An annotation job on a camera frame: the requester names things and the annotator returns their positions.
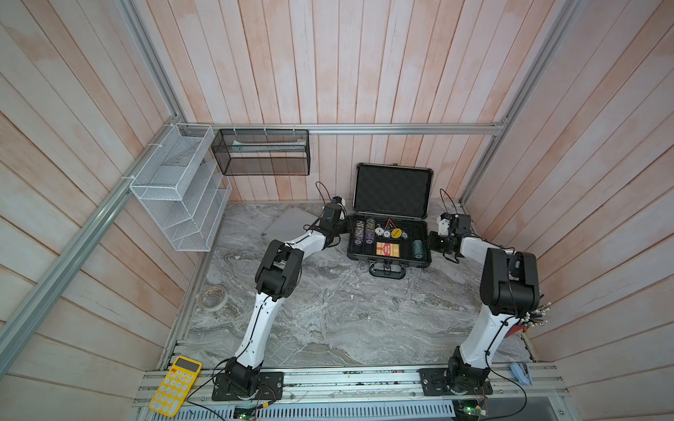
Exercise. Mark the yellow calculator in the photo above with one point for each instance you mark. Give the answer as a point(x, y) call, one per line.
point(175, 387)

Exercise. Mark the blue object on rail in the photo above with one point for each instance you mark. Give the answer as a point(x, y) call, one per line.
point(520, 371)

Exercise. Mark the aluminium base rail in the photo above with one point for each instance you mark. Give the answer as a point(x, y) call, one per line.
point(388, 393)

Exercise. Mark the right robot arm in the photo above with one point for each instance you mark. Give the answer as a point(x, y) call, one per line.
point(509, 292)

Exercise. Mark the tape roll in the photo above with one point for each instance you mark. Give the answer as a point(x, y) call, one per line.
point(213, 298)

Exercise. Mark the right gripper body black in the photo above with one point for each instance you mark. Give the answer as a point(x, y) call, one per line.
point(439, 243)

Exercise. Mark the black mesh basket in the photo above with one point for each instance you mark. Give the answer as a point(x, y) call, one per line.
point(263, 152)

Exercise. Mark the red playing card deck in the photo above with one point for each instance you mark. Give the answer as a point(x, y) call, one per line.
point(388, 249)

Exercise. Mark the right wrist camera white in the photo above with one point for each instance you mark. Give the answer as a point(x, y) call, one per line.
point(443, 225)

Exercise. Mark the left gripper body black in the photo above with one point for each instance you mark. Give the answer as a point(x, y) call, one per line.
point(334, 228)

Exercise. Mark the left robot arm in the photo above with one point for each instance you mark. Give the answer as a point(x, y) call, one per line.
point(276, 279)

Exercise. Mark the silver poker set case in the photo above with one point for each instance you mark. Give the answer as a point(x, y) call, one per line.
point(289, 226)

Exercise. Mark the white wire mesh shelf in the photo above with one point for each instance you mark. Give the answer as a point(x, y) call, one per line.
point(181, 187)

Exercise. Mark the red pen cup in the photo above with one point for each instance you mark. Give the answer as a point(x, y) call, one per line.
point(534, 318)

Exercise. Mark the black poker set case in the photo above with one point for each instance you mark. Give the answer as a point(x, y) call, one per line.
point(390, 205)

